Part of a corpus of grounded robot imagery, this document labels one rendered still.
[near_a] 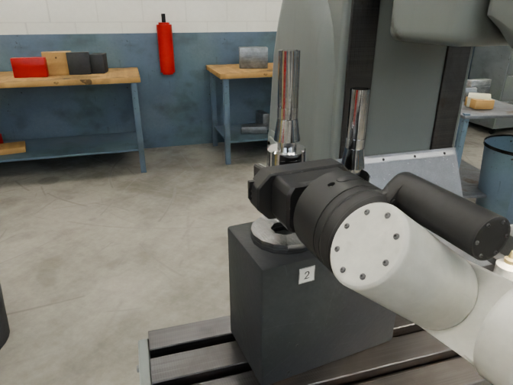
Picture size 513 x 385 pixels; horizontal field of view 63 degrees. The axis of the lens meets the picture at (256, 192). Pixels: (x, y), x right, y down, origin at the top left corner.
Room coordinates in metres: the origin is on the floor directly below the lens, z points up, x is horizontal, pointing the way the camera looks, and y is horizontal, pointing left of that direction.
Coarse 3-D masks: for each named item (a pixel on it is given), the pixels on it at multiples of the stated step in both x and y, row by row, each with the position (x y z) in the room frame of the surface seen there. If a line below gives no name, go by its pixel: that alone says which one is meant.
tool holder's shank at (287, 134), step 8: (280, 56) 0.48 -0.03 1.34; (288, 56) 0.47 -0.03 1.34; (296, 56) 0.47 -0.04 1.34; (280, 64) 0.48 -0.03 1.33; (288, 64) 0.47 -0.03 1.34; (296, 64) 0.47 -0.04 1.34; (280, 72) 0.48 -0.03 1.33; (288, 72) 0.47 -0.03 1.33; (296, 72) 0.47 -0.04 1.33; (280, 80) 0.48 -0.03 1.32; (288, 80) 0.47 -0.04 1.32; (296, 80) 0.47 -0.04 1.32; (280, 88) 0.48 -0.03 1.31; (288, 88) 0.47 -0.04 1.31; (296, 88) 0.47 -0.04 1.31; (280, 96) 0.48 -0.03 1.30; (288, 96) 0.47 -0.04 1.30; (296, 96) 0.47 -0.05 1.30; (280, 104) 0.48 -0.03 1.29; (288, 104) 0.47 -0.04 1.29; (296, 104) 0.48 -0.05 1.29; (280, 112) 0.47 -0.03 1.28; (288, 112) 0.47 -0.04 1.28; (296, 112) 0.48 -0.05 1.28; (280, 120) 0.47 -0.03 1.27; (288, 120) 0.47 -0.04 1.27; (296, 120) 0.48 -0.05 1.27; (280, 128) 0.47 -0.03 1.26; (288, 128) 0.47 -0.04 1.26; (296, 128) 0.47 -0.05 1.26; (280, 136) 0.47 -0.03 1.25; (288, 136) 0.47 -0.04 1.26; (296, 136) 0.47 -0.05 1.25; (280, 144) 0.47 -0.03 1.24; (288, 144) 0.47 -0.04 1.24
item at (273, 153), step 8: (272, 144) 0.49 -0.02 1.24; (296, 144) 0.49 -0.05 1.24; (272, 152) 0.47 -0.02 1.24; (280, 152) 0.46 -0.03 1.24; (288, 152) 0.46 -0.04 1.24; (296, 152) 0.46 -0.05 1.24; (304, 152) 0.47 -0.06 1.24; (280, 160) 0.46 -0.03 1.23; (288, 160) 0.46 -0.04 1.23; (296, 160) 0.46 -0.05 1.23
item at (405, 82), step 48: (288, 0) 1.12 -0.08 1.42; (336, 0) 0.92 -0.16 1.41; (384, 0) 0.91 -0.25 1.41; (288, 48) 1.11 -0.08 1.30; (336, 48) 0.90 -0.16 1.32; (384, 48) 0.91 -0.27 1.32; (432, 48) 0.95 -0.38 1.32; (336, 96) 0.89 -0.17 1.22; (384, 96) 0.92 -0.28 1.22; (432, 96) 0.95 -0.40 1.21; (336, 144) 0.89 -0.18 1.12; (384, 144) 0.92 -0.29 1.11; (432, 144) 0.95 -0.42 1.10
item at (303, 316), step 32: (256, 224) 0.49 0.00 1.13; (256, 256) 0.43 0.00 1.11; (288, 256) 0.43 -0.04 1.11; (256, 288) 0.42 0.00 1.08; (288, 288) 0.42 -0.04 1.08; (320, 288) 0.44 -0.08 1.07; (256, 320) 0.42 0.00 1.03; (288, 320) 0.42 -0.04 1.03; (320, 320) 0.44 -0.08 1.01; (352, 320) 0.46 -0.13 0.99; (384, 320) 0.48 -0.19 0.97; (256, 352) 0.42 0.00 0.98; (288, 352) 0.42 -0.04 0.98; (320, 352) 0.44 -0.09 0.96; (352, 352) 0.46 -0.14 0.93
